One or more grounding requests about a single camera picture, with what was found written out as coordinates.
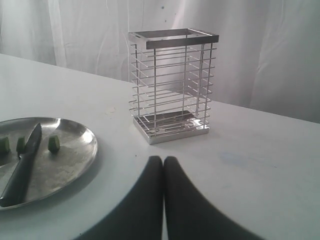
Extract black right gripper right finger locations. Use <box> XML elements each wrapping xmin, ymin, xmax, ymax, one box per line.
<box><xmin>163</xmin><ymin>156</ymin><xmax>253</xmax><ymax>240</ymax></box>

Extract wire mesh utensil holder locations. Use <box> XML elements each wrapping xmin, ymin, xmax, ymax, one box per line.
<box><xmin>128</xmin><ymin>28</ymin><xmax>219</xmax><ymax>145</ymax></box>

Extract round steel plate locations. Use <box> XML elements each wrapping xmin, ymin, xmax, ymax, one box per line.
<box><xmin>0</xmin><ymin>117</ymin><xmax>99</xmax><ymax>208</ymax></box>

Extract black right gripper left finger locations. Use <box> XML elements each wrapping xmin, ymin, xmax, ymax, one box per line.
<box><xmin>79</xmin><ymin>156</ymin><xmax>164</xmax><ymax>240</ymax></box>

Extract green chili pepper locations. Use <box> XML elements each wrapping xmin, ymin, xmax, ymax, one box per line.
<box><xmin>0</xmin><ymin>136</ymin><xmax>10</xmax><ymax>154</ymax></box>

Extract black kitchen knife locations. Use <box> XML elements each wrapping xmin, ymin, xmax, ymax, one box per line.
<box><xmin>0</xmin><ymin>123</ymin><xmax>42</xmax><ymax>207</ymax></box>

